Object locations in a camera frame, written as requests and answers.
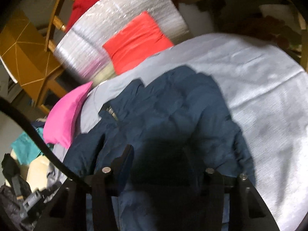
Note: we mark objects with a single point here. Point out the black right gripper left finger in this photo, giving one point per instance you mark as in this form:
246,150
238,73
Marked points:
67,209

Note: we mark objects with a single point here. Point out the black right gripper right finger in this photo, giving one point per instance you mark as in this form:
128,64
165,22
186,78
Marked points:
223,195

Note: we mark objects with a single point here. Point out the navy blue puffer jacket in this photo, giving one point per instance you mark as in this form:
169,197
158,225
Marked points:
179,125

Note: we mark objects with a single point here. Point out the teal garment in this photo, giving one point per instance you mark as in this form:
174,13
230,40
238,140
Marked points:
25,149

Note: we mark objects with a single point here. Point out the pink pillow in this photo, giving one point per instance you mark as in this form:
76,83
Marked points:
59,127

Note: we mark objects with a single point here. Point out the grey bed sheet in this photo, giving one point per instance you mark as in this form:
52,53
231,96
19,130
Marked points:
265,91

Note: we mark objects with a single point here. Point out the red-orange pillow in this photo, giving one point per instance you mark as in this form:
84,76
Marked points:
138,40

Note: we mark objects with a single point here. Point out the silver foil insulation mat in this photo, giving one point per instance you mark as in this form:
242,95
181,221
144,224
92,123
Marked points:
80,50

